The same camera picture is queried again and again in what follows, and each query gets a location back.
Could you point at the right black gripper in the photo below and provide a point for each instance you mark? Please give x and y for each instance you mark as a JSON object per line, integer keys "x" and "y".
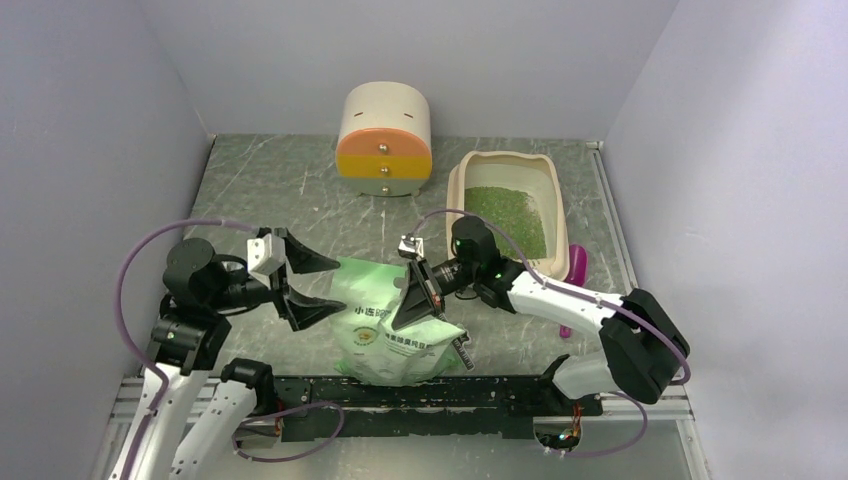
{"x": 423, "y": 297}

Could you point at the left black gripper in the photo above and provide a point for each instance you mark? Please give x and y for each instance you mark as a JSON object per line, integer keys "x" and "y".
{"x": 299, "y": 310}

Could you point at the green litter bag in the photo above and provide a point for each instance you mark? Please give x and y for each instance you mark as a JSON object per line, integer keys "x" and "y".
{"x": 371, "y": 350}

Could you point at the magenta plastic scoop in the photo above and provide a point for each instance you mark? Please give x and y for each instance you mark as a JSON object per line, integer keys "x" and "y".
{"x": 578, "y": 265}

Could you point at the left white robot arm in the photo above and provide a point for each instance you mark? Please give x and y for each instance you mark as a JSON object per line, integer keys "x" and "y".
{"x": 203, "y": 287}

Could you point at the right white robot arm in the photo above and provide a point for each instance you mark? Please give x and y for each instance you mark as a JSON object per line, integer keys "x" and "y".
{"x": 641, "y": 352}

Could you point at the beige litter box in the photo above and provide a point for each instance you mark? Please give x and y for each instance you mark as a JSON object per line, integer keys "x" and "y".
{"x": 520, "y": 193}

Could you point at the beige orange drawer cabinet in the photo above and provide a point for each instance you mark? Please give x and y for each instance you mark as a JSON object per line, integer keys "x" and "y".
{"x": 384, "y": 143}

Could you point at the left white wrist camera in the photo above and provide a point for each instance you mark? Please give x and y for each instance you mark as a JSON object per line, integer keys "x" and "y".
{"x": 265, "y": 254}

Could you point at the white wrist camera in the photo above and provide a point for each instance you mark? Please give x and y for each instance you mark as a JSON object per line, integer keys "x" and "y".
{"x": 411, "y": 247}
{"x": 265, "y": 254}

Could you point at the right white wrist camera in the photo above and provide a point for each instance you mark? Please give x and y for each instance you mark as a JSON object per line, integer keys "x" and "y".
{"x": 411, "y": 247}

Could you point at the black mounting rail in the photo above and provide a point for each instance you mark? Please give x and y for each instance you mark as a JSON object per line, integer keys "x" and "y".
{"x": 506, "y": 406}

